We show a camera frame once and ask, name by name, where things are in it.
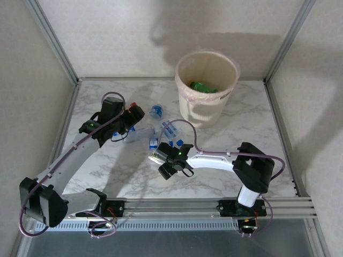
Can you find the small clear bottle blue label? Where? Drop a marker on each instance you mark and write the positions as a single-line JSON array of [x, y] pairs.
[[131, 130]]

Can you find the crushed clear bottle blue label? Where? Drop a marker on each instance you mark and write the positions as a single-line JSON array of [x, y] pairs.
[[168, 130]]

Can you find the stubby bottle blue label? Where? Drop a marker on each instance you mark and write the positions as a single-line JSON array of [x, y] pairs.
[[156, 111]]

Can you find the green bottle with yellow cap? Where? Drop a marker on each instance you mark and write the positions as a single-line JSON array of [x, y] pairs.
[[199, 86]]

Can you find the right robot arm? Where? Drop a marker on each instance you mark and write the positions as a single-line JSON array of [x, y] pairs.
[[214, 162]]

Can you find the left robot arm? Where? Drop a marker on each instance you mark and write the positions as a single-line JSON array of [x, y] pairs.
[[72, 155]]

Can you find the cream plastic waste bin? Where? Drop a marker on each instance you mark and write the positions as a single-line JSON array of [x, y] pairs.
[[203, 112]]

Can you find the grey metal lower panel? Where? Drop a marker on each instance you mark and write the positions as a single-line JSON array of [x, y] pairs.
[[171, 245]]

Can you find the small lit circuit board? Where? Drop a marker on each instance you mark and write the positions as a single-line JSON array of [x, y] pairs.
[[103, 226], [247, 226]]

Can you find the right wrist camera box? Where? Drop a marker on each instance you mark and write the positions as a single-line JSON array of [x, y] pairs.
[[155, 158]]

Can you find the aluminium frame rail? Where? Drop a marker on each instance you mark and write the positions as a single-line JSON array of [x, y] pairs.
[[65, 120], [120, 79], [277, 117]]

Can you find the wide grooved aluminium rail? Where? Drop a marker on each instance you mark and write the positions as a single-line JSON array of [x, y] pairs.
[[171, 207]]

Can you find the aluminium frame post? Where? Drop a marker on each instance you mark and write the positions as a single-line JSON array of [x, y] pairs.
[[289, 40], [53, 40]]

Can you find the aluminium frame leg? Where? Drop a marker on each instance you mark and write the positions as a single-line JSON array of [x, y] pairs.
[[22, 241], [319, 238]]

